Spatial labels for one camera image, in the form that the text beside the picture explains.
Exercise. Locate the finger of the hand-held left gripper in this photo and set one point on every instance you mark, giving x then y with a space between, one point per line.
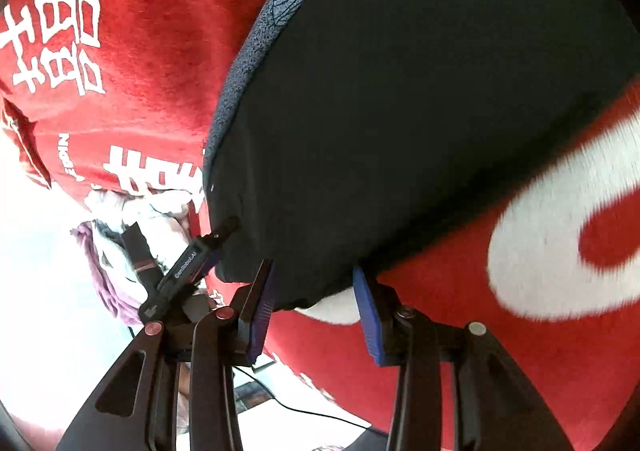
226 228
212 265

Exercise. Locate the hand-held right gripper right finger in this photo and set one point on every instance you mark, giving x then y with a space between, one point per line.
369 321

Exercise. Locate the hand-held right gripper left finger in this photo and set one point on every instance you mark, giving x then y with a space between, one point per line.
261 316

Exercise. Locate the black pants with grey waistband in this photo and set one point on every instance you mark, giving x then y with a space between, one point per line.
425 106

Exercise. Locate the white cloth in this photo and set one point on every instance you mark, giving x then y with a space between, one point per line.
160 211

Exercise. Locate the purple cloth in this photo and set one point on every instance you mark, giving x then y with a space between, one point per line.
107 276

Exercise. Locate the red printed blanket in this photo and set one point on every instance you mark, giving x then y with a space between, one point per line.
150 31

